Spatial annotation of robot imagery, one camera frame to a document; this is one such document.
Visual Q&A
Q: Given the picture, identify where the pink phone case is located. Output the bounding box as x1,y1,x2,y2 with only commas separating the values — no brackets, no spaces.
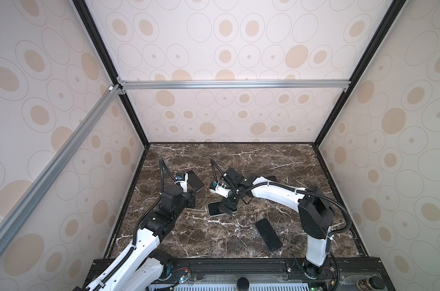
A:
193,181,205,193

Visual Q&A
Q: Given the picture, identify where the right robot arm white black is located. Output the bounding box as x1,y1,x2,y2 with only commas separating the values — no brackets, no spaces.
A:
209,168,352,279

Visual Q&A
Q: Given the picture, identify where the black phone case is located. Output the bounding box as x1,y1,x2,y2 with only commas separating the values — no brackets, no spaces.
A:
266,176,278,182

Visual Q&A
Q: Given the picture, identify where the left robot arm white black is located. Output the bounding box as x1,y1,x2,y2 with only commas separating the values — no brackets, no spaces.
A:
83,159,196,291

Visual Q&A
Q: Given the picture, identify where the horizontal aluminium rail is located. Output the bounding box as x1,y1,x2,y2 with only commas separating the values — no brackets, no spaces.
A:
120,79,351,90

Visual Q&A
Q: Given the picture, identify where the black button right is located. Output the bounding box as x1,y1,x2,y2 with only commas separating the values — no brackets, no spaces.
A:
364,276,386,291

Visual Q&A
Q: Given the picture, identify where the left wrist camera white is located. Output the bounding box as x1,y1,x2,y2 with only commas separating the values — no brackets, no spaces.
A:
175,172,188,193

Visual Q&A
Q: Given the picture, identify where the diagonal aluminium rail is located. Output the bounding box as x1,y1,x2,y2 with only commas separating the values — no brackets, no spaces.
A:
0,84,122,257

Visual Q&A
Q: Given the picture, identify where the black base frame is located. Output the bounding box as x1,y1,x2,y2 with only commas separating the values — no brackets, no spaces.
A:
146,257,395,291

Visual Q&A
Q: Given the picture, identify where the blue phone black screen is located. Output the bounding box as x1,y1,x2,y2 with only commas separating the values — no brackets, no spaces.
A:
187,170,205,191

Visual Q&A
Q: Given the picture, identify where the black round knob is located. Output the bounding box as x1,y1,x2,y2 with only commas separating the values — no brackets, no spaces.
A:
236,277,250,291

